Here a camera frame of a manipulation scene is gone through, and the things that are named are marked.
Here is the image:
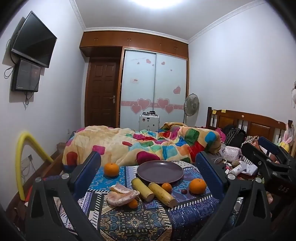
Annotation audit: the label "patterned blue table cloth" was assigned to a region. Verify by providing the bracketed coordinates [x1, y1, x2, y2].
[44, 160, 232, 241]

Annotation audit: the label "black bag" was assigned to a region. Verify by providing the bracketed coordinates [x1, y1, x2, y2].
[223, 125, 247, 146]

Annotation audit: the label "colourful patchwork blanket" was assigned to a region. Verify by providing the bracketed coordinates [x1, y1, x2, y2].
[62, 122, 222, 172]

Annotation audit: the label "purple round plate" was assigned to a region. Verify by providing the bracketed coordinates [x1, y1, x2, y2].
[136, 160, 184, 184]

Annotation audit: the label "wall-mounted black television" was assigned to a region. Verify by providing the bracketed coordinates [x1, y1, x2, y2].
[11, 10, 57, 69]

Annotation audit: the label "looped wall cable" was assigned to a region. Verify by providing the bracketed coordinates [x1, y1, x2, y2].
[3, 65, 15, 80]

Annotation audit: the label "brown wooden door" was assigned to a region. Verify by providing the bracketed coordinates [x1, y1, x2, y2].
[85, 61, 121, 128]

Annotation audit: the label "standing electric fan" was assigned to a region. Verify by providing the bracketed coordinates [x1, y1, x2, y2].
[183, 93, 200, 124]

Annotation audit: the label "peeled sugarcane piece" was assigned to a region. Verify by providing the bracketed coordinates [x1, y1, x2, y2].
[148, 182, 178, 208]
[131, 178, 155, 202]

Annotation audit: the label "wall power socket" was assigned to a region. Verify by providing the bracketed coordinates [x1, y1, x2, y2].
[20, 155, 33, 166]

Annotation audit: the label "hanging black monitor cable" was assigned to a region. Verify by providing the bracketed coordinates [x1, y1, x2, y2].
[24, 91, 32, 110]

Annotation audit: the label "wooden bed headboard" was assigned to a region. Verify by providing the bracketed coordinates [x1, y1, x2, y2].
[206, 107, 287, 144]

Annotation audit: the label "small wall-mounted black monitor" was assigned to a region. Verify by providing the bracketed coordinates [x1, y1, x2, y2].
[11, 58, 41, 93]

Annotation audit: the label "frosted sliding wardrobe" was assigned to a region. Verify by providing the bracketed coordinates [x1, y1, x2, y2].
[120, 47, 188, 130]

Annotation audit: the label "yellow foam tube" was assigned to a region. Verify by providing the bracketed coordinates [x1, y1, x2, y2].
[15, 131, 54, 201]

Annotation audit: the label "wooden overhead cabinet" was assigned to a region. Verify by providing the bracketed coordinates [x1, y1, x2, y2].
[79, 31, 189, 62]

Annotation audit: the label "large pink pomelo piece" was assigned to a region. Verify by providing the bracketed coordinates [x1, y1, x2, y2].
[106, 189, 140, 206]

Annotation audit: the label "wooden bed side rail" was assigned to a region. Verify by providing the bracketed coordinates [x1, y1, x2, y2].
[7, 151, 65, 209]

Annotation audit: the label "pink patterned pouch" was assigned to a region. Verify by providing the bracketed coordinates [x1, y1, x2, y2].
[223, 146, 242, 160]

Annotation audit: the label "large orange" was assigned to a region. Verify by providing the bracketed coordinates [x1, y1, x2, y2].
[103, 163, 120, 178]
[189, 178, 207, 194]

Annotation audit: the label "white bottle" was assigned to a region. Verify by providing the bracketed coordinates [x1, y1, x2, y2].
[229, 165, 242, 176]

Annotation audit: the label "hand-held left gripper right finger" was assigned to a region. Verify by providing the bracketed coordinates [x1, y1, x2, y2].
[195, 151, 272, 241]

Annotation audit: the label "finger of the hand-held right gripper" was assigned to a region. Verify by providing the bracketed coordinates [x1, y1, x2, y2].
[242, 142, 289, 173]
[258, 136, 296, 167]

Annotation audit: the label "plush bunny toy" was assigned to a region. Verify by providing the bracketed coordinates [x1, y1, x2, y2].
[279, 124, 295, 153]

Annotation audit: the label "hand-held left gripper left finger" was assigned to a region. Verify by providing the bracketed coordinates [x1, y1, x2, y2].
[24, 151, 102, 241]

